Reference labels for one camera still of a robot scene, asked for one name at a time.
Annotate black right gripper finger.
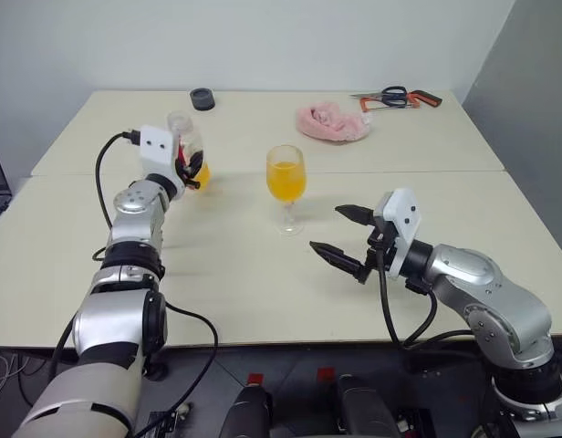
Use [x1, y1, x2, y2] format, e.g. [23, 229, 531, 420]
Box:
[309, 241, 369, 284]
[334, 203, 377, 224]

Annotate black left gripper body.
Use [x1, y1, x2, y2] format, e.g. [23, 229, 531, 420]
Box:
[174, 157, 201, 191]

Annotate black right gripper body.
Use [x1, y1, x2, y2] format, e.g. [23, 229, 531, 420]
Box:
[366, 218, 398, 275]

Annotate orange juice bottle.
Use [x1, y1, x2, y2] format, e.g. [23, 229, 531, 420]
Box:
[166, 110, 213, 193]

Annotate wine glass with juice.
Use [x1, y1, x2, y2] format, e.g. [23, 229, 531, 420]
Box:
[265, 144, 306, 236]

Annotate black tape roll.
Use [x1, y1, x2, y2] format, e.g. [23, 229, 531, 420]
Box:
[189, 88, 216, 112]

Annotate pink fluffy towel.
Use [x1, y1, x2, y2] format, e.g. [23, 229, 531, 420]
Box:
[295, 101, 372, 143]

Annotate orange black hacksaw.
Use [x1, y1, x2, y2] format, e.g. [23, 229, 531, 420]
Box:
[359, 89, 442, 113]

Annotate dark rounded shape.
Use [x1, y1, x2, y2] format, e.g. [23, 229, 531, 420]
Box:
[221, 385, 273, 438]
[338, 374, 396, 438]

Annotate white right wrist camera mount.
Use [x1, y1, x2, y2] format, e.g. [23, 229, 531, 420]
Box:
[381, 186, 422, 278]

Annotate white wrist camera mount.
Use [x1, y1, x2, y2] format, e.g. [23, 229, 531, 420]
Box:
[381, 186, 422, 278]
[139, 124, 187, 202]

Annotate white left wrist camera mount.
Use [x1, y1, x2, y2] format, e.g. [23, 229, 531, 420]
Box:
[139, 124, 187, 202]

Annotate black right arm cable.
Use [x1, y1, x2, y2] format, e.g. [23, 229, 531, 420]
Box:
[376, 245, 474, 350]

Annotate dark blue handled scissors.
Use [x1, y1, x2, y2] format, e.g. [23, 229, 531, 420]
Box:
[349, 85, 408, 109]

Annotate white floor cables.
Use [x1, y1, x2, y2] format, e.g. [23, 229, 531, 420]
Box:
[0, 349, 31, 398]

